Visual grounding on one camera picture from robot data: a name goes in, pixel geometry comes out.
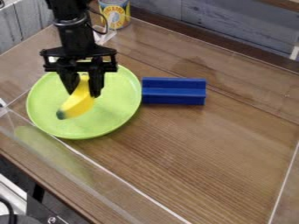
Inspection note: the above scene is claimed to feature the clear acrylic front barrier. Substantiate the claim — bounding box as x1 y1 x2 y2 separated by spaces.
0 102 191 224

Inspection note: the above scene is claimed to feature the clear acrylic corner bracket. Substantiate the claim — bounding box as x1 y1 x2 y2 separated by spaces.
93 14 118 46

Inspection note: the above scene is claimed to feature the green plate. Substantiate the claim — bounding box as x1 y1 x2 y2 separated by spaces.
26 66 142 139

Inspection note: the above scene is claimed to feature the yellow toy banana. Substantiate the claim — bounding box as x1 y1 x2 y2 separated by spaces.
57 73 95 120

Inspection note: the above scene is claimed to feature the yellow labelled tin can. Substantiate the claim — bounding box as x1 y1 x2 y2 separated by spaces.
98 0 131 30

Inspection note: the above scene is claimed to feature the black cable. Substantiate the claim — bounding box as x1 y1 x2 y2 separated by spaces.
0 195 17 224

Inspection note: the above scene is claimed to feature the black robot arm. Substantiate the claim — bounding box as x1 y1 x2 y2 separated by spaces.
41 0 118 98

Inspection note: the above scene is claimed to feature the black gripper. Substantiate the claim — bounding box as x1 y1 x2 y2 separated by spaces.
41 45 118 98

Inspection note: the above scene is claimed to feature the blue rectangular block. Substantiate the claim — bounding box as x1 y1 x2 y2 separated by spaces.
142 77 207 105

